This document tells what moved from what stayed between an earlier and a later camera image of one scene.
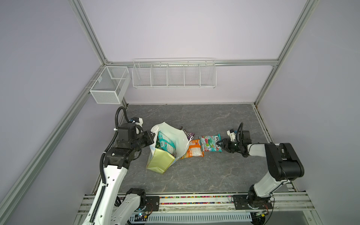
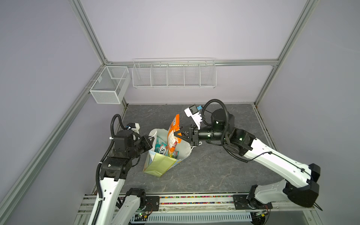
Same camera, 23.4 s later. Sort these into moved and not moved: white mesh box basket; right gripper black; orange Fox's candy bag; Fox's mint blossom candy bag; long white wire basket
Moved: right gripper black; Fox's mint blossom candy bag; orange Fox's candy bag
Not moved: white mesh box basket; long white wire basket
